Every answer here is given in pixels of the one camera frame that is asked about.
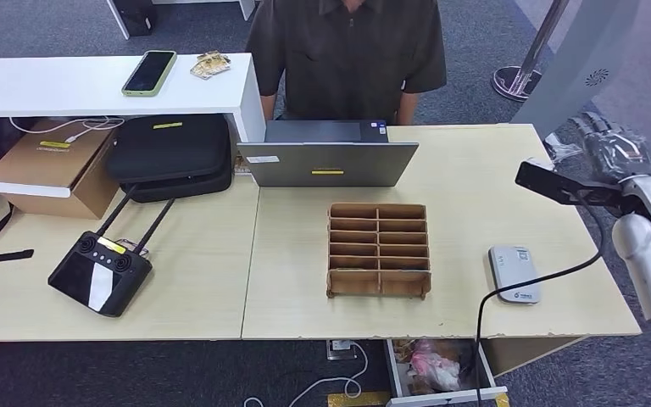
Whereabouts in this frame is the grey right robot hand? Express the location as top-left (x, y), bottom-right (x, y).
top-left (570, 111), bottom-right (651, 186)

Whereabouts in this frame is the wooden card organiser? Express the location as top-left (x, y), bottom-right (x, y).
top-left (325, 203), bottom-right (432, 300)

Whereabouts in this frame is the orange hotel card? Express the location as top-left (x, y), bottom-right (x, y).
top-left (195, 49), bottom-right (231, 67)
top-left (190, 56), bottom-right (232, 81)

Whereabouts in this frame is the person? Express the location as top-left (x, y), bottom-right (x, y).
top-left (245, 0), bottom-right (448, 125)

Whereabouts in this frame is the clear plastic wrapper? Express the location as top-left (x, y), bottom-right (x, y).
top-left (544, 131), bottom-right (583, 164)

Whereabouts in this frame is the grey sign panel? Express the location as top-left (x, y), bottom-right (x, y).
top-left (510, 0), bottom-right (641, 139)

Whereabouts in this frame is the pink plastic bag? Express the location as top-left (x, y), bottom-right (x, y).
top-left (406, 339), bottom-right (465, 394)

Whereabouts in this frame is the grey laptop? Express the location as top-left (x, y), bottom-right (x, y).
top-left (236, 119), bottom-right (420, 189)

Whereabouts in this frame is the white open drawer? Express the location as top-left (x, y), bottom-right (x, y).
top-left (384, 338), bottom-right (511, 407)

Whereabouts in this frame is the silver floor socket box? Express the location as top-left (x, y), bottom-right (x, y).
top-left (325, 339), bottom-right (358, 361)

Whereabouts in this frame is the gold floor tape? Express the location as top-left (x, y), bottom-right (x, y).
top-left (328, 391), bottom-right (392, 407)

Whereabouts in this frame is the black zip carrying case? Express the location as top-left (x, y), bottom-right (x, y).
top-left (106, 114), bottom-right (235, 204)

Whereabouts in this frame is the green-cased smartphone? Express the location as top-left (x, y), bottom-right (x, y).
top-left (121, 49), bottom-right (178, 98)

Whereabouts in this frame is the black box under table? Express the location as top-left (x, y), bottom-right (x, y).
top-left (114, 0), bottom-right (155, 36)

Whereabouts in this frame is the black remote controller with antennas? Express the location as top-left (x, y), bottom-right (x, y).
top-left (47, 183), bottom-right (176, 319)

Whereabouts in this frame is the brown cardboard box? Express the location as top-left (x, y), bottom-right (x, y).
top-left (0, 119), bottom-right (120, 220)

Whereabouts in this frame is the white counter shelf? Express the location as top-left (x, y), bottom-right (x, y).
top-left (0, 53), bottom-right (266, 144)

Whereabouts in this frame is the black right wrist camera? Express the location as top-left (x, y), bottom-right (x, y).
top-left (515, 159), bottom-right (627, 210)

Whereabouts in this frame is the chrome stanchion post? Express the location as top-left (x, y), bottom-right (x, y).
top-left (491, 0), bottom-right (570, 103)

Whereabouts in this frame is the white floor cable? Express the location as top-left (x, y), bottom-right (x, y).
top-left (243, 341), bottom-right (370, 407)

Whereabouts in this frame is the small wire bundle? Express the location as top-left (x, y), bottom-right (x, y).
top-left (114, 239), bottom-right (152, 260)

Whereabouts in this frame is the white table frame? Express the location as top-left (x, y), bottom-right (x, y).
top-left (105, 0), bottom-right (256, 39)

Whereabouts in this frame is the white charging cable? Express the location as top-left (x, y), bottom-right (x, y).
top-left (8, 114), bottom-right (126, 144)

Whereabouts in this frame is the black bag strap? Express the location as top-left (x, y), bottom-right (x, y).
top-left (0, 142), bottom-right (35, 264)

